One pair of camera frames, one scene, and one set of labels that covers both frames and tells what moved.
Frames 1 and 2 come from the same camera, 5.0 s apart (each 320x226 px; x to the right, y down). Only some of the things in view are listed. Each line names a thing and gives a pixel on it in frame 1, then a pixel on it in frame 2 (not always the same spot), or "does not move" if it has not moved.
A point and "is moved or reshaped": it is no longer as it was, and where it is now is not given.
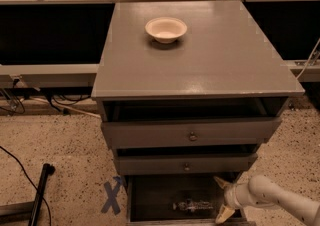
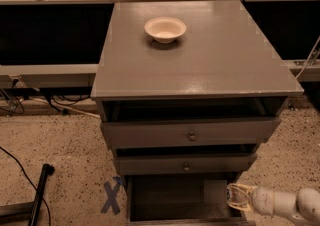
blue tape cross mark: [111, 194] does not move
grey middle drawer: [184, 164] does not move
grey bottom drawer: [178, 200] does not move
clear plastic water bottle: [191, 205] is moved or reshaped
